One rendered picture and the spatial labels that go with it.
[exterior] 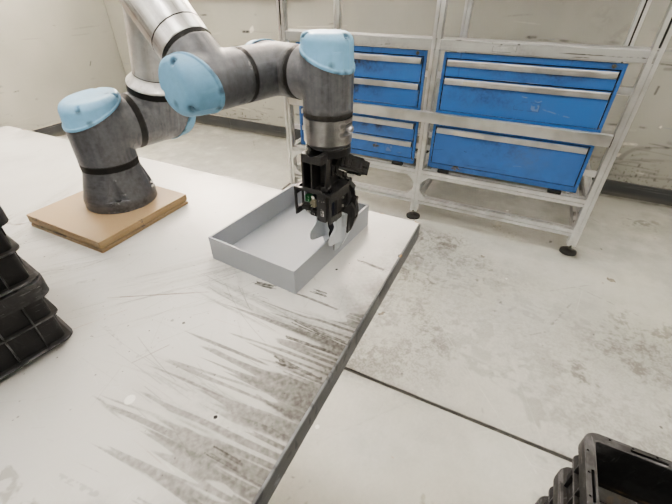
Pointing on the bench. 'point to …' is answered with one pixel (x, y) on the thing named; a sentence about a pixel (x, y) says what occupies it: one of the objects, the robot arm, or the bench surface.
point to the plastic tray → (279, 242)
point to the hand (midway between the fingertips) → (335, 241)
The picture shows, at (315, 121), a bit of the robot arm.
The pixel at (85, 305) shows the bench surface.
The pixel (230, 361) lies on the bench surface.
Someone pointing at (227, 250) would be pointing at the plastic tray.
